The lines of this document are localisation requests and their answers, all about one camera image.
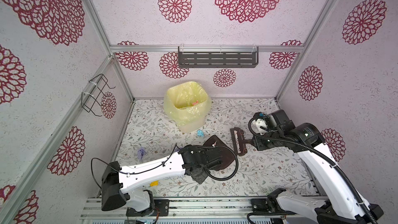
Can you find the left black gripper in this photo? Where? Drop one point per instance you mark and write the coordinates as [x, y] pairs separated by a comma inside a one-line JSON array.
[[201, 179]]

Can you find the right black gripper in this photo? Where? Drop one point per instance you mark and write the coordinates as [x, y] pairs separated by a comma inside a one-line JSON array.
[[256, 143]]

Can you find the dark brown plastic dustpan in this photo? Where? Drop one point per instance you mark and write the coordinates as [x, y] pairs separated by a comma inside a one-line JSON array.
[[224, 158]]

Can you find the yellow paper scrap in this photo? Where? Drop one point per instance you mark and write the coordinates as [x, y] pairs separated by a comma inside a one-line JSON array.
[[154, 183]]

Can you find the purple paper scrap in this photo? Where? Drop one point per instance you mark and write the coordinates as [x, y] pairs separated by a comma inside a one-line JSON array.
[[141, 153]]

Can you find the bin with yellow-green bag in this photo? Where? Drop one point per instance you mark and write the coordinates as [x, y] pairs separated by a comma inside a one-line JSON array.
[[187, 104]]

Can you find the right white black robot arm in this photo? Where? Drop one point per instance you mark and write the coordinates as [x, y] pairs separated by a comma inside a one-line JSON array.
[[344, 204]]

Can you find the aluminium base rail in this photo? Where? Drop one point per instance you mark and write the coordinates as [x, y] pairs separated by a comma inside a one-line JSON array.
[[179, 208]]

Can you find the dark grey wall shelf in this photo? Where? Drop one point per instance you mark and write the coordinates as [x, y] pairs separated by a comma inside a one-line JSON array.
[[221, 59]]

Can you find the black wire wall rack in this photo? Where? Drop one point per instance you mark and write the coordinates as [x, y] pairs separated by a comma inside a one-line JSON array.
[[99, 101]]

